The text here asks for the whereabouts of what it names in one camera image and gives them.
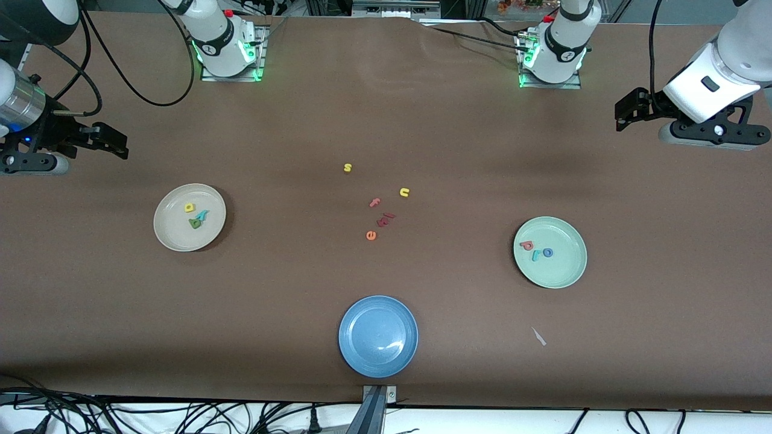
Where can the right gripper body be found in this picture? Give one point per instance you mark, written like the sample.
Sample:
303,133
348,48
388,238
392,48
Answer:
53,130

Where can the green letter b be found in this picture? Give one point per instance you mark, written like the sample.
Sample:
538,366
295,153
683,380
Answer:
192,225

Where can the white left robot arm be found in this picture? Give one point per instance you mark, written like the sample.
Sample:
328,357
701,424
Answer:
564,51

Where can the beige brown plate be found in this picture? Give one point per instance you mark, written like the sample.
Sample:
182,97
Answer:
175,232

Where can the orange artificial flowers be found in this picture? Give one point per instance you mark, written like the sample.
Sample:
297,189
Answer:
525,5

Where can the brown table cover sheet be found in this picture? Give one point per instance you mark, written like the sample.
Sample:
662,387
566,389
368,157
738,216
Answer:
120,313

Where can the light green plate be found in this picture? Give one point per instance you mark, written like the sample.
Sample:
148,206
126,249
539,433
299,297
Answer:
561,271

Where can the white paper scrap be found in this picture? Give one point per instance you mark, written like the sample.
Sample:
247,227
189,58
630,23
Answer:
538,336

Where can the blue plate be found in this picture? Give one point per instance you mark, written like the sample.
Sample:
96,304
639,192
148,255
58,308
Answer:
378,336

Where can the black power plug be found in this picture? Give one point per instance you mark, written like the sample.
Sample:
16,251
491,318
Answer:
313,422

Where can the aluminium frame profile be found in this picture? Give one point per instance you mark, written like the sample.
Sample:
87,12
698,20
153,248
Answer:
25,55

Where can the grey metal rail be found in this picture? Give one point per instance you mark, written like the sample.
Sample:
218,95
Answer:
395,8

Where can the metal table edge bracket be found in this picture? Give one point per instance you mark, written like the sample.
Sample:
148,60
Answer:
375,410

